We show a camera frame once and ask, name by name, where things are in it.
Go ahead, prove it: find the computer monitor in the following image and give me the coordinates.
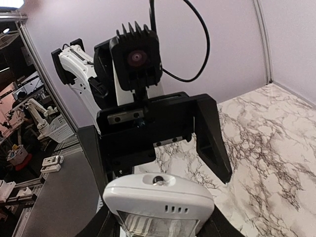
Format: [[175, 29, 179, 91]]
[[12, 77, 44, 100]]

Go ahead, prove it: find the white plastic basket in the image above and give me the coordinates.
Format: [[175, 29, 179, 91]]
[[48, 115, 74, 143]]

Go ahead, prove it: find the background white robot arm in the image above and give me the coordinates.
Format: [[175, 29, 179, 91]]
[[26, 99, 107, 237]]

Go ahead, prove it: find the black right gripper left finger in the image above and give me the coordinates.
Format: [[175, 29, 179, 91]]
[[75, 205, 119, 237]]

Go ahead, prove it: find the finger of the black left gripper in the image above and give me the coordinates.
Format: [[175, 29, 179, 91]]
[[77, 125, 108, 197], [195, 94, 232, 184]]

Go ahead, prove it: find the white remote control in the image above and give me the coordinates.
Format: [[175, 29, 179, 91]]
[[103, 173, 215, 237]]

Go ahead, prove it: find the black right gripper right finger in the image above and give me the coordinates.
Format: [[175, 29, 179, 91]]
[[197, 205, 244, 237]]

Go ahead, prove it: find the left aluminium frame post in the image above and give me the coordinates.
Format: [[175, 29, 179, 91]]
[[253, 0, 316, 106]]

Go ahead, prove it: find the white storage bin with items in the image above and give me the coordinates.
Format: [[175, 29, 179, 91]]
[[6, 145, 28, 166]]

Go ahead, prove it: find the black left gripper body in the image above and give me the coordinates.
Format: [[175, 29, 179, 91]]
[[96, 92, 197, 174]]

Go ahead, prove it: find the person seated at desk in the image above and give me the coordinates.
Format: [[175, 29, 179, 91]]
[[12, 91, 37, 150]]

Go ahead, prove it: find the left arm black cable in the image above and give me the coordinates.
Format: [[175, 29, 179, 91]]
[[148, 0, 212, 82]]

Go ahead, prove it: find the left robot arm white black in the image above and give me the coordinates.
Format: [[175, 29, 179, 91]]
[[51, 39, 232, 192]]

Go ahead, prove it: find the spare remote on bench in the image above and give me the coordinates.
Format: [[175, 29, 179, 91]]
[[42, 155, 64, 167], [40, 164, 62, 174]]

